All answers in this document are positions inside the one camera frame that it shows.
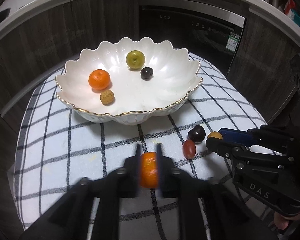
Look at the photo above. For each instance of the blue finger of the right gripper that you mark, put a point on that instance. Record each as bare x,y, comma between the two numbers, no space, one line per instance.
227,148
266,135

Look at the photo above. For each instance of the built-in black dishwasher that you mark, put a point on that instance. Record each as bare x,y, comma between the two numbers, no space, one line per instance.
201,28

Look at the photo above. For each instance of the person right hand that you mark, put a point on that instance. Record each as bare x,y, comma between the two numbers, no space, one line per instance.
282,222

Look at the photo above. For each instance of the green energy label sticker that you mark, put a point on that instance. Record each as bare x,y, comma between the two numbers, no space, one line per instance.
232,42

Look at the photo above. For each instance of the red grape tomato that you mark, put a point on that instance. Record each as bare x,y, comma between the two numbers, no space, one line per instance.
189,149

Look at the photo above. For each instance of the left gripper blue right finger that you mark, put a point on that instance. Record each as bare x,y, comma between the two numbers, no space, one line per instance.
161,170

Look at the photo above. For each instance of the white scalloped ceramic bowl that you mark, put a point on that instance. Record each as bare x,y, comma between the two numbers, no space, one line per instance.
175,78

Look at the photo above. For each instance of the white checked tablecloth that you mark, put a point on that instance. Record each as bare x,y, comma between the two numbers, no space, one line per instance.
56,146

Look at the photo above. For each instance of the orange mandarin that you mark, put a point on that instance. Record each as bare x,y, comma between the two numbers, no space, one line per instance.
149,174
99,79

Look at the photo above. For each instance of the dark plum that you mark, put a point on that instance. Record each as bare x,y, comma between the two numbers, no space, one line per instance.
197,134
146,73

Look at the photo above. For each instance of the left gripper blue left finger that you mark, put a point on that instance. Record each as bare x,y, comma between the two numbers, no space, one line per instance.
136,169

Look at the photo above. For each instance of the green apple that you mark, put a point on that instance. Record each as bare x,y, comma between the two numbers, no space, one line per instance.
135,59

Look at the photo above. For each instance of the brown longan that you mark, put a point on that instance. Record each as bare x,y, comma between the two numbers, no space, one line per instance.
107,97
215,134

